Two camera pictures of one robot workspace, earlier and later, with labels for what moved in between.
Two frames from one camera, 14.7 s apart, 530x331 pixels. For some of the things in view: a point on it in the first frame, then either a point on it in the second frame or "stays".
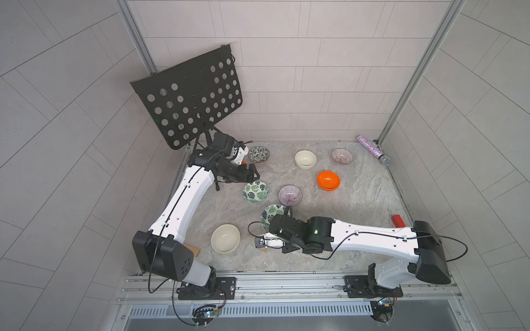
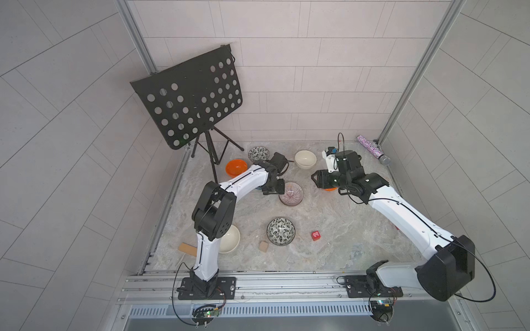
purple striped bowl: (342, 156) → (293, 194)
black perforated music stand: (190, 96) stays
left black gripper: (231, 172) → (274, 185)
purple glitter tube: (373, 149) stays
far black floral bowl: (259, 154) stays
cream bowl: (305, 159) stays
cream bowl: (225, 238) stays
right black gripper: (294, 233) → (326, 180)
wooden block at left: (194, 250) stays
